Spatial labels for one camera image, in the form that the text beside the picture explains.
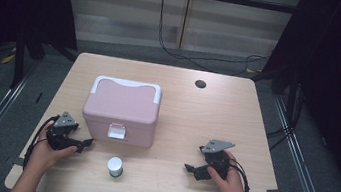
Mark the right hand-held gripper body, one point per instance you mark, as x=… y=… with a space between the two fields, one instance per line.
x=218 y=161

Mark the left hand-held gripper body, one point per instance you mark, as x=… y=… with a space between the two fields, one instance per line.
x=62 y=129

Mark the small white-capped bottle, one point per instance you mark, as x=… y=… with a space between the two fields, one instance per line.
x=115 y=165

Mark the pink storage box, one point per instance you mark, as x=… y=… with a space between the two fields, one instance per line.
x=121 y=109

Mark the person's right hand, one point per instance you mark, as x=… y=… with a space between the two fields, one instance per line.
x=233 y=187

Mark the person's left hand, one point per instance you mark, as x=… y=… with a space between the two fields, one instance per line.
x=42 y=157

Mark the black round table grommet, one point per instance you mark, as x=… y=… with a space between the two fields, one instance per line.
x=200 y=83

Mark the black metal stand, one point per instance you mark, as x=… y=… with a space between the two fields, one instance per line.
x=19 y=61

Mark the yellow floor tape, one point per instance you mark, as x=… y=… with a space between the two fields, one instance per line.
x=7 y=59

